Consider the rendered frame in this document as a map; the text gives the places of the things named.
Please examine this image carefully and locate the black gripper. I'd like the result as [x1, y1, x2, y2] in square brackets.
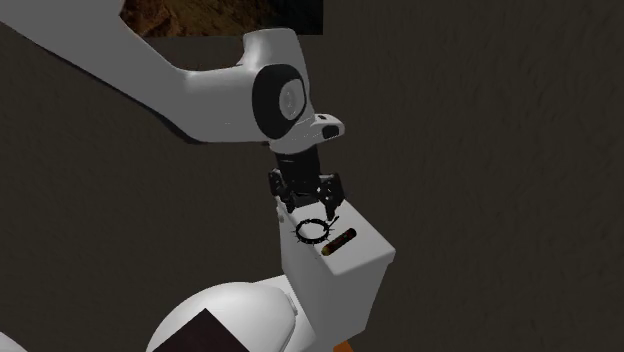
[267, 147, 346, 221]

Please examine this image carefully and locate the dark red cylinder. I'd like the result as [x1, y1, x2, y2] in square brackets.
[320, 226, 358, 257]

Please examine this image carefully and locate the white toilet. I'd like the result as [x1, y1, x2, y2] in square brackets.
[145, 194, 397, 352]

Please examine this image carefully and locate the black spiked ring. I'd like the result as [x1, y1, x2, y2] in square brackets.
[293, 215, 341, 245]

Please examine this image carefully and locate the brown wall picture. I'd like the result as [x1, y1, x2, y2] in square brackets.
[119, 0, 324, 38]

